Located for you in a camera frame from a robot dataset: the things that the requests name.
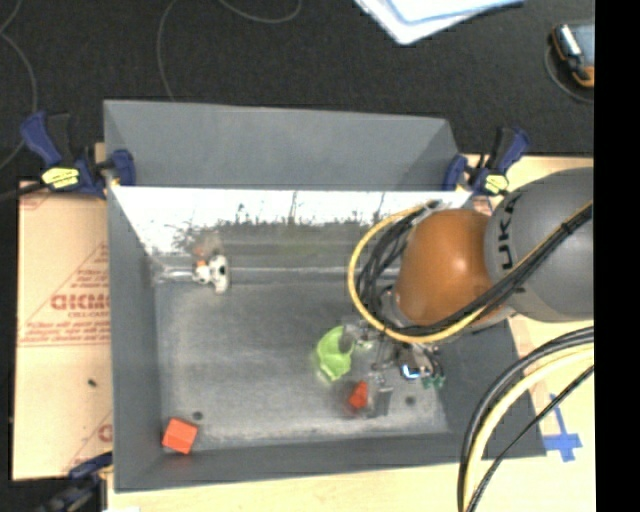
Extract brown cardboard board, red print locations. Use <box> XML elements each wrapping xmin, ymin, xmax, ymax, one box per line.
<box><xmin>10</xmin><ymin>179</ymin><xmax>115</xmax><ymax>482</ymax></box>

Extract grey metal bin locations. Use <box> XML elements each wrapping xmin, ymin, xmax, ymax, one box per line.
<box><xmin>102</xmin><ymin>98</ymin><xmax>547</xmax><ymax>494</ymax></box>

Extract orange-red cube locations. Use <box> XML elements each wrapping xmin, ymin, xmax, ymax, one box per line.
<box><xmin>160</xmin><ymin>417</ymin><xmax>200</xmax><ymax>456</ymax></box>

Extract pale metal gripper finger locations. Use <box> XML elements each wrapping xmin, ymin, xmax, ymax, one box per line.
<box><xmin>374</xmin><ymin>384</ymin><xmax>394</xmax><ymax>419</ymax></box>

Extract white toy animal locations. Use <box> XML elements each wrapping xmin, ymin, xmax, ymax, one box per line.
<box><xmin>192</xmin><ymin>253</ymin><xmax>232</xmax><ymax>295</ymax></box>

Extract small red-orange block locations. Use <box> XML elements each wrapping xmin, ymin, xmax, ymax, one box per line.
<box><xmin>347</xmin><ymin>380</ymin><xmax>371</xmax><ymax>413</ymax></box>

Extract light green plastic toy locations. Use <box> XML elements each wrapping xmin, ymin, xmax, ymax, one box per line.
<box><xmin>313</xmin><ymin>324</ymin><xmax>359</xmax><ymax>384</ymax></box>

